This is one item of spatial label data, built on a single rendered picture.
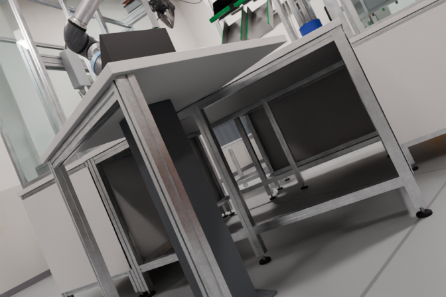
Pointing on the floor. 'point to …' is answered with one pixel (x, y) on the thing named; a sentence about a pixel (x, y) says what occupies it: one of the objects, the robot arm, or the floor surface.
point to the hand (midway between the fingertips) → (172, 26)
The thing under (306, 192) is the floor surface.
